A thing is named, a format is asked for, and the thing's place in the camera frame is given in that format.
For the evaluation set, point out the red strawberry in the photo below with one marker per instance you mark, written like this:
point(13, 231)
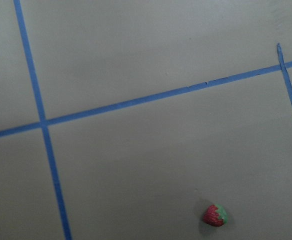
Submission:
point(215, 215)

